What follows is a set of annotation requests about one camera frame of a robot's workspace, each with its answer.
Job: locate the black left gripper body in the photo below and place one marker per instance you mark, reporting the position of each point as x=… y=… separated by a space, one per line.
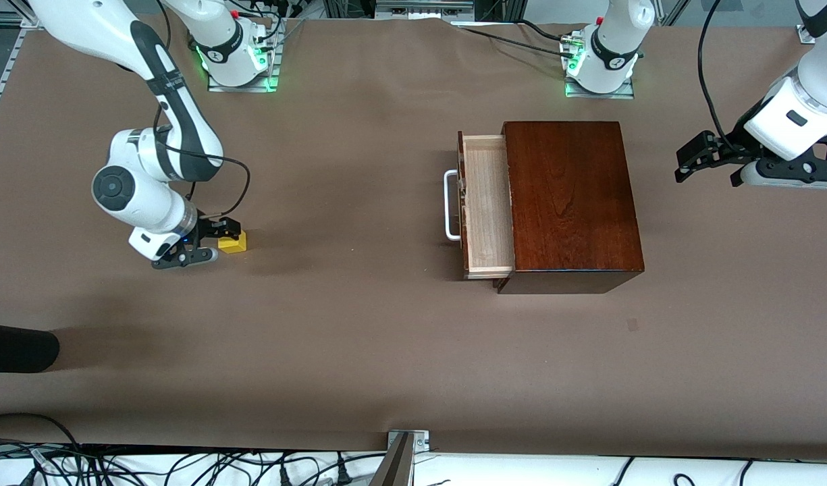
x=738 y=144

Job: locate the yellow cube block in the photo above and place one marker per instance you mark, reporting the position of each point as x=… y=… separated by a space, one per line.
x=236 y=244

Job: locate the light wood drawer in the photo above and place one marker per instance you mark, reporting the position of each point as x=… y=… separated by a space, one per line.
x=487 y=216

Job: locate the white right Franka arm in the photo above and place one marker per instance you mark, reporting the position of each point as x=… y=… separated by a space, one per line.
x=136 y=196

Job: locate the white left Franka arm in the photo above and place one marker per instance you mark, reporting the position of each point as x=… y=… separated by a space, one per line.
x=616 y=47

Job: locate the dark brown wooden cabinet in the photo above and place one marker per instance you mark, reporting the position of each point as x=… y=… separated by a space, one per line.
x=568 y=202

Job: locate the black ribbed padded cylinder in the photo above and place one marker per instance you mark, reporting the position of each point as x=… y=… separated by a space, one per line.
x=15 y=347

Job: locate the metal rack device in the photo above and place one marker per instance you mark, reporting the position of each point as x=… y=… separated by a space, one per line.
x=423 y=8

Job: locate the short aluminium extrusion rail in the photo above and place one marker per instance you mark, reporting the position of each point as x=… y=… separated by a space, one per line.
x=805 y=35

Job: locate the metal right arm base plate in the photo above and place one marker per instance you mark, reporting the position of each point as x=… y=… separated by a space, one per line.
x=241 y=88

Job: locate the long aluminium side rail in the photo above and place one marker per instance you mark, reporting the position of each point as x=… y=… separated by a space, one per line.
x=1 y=74

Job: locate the small metal corner bracket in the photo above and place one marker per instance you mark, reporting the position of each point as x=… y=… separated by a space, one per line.
x=420 y=439

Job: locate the grey aluminium profile post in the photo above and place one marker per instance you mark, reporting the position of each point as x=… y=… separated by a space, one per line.
x=394 y=466

